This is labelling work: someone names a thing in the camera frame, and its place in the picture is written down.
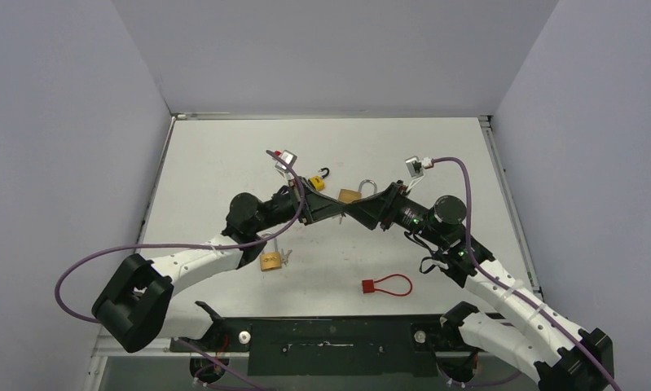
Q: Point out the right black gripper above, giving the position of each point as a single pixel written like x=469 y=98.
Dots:
x=392 y=204

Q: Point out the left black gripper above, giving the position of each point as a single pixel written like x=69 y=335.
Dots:
x=315 y=208

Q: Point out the yellow black padlock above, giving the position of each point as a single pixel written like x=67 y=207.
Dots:
x=317 y=181

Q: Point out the brass padlock short shackle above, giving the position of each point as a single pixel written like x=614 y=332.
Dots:
x=355 y=193

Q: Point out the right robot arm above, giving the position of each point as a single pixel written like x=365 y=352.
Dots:
x=556 y=353

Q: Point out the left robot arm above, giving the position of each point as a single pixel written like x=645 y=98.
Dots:
x=139 y=303

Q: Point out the keys beside long-shackle padlock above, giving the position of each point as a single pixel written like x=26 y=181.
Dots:
x=285 y=255

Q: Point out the brass padlock long shackle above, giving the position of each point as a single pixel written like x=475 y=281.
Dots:
x=271 y=256

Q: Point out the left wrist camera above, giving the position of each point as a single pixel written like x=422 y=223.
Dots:
x=284 y=160

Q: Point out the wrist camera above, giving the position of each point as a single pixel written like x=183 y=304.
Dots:
x=416 y=167
x=284 y=160

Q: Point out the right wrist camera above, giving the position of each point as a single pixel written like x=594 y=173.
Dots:
x=416 y=167

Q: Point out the red cable lock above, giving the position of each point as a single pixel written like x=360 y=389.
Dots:
x=394 y=285

